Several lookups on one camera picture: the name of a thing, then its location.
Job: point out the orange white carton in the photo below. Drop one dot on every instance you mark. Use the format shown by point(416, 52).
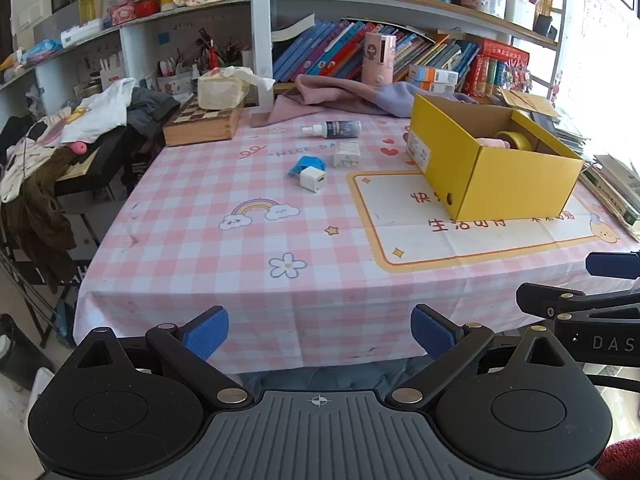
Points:
point(430, 86)
point(432, 73)

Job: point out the white printed t-shirt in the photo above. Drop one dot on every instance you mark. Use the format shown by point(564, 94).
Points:
point(97, 112)

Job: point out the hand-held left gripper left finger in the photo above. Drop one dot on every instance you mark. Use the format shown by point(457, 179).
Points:
point(207, 334)

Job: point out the alphabet wall poster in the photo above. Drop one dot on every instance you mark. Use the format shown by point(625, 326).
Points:
point(605, 20)

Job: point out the red jar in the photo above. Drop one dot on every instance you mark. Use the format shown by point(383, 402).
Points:
point(147, 2)

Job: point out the wooden chess box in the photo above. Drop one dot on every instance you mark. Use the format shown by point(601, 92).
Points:
point(200, 127)

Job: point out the beige tissue pack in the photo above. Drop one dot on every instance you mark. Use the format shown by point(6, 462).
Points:
point(217, 87)

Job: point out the white bookshelf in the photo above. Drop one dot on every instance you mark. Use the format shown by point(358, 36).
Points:
point(261, 35)

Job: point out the grey garment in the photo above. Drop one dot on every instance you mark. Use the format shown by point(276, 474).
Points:
point(152, 107)

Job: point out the red book set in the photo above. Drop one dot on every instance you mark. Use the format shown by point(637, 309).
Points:
point(497, 67)

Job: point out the row of leaning blue books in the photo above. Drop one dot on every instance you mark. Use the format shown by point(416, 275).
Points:
point(320, 50)

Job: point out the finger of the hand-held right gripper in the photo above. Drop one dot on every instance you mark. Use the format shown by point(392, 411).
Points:
point(615, 265)
point(550, 302)

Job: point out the yellow tape roll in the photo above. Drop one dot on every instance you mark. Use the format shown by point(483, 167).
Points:
point(515, 139)

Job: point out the small blue packet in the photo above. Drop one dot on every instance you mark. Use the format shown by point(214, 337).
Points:
point(302, 164)

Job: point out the pink purple cloth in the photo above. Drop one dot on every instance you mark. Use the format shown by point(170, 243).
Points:
point(330, 97)

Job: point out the pile of textbooks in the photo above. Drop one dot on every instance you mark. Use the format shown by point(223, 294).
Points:
point(617, 190)

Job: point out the yellow cardboard box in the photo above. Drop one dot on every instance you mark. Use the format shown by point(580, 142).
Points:
point(520, 182)

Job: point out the white charger cube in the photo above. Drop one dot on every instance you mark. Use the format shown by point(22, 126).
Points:
point(313, 179)

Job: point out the white plastic stool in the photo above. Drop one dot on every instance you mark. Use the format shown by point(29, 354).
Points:
point(40, 395)

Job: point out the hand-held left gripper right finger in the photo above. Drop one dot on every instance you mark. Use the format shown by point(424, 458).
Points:
point(432, 331)

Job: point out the pink checked tablecloth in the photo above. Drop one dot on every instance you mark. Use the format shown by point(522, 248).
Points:
point(200, 260)

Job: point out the desk holder with brushes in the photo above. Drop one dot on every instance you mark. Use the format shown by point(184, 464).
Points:
point(200, 62)

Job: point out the dark olive garment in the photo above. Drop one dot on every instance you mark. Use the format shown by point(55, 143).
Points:
point(42, 220)

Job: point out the pink cylindrical desk gadget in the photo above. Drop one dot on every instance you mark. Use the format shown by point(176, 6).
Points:
point(378, 57)

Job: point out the brown paper envelope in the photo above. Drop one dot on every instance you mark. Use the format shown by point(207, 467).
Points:
point(532, 102)

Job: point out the pink plush toy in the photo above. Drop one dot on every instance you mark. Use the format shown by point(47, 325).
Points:
point(490, 143)

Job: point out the red fuzzy fabric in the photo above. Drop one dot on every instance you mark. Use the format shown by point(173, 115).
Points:
point(622, 460)

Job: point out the small dark-label spray bottle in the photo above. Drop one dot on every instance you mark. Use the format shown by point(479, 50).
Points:
point(340, 129)

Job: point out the white long carton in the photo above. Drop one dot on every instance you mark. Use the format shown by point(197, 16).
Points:
point(82, 34)

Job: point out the white storage container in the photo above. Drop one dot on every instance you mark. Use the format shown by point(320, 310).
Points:
point(520, 11)

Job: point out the stack of papers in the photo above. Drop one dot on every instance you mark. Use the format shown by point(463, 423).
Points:
point(565, 130)

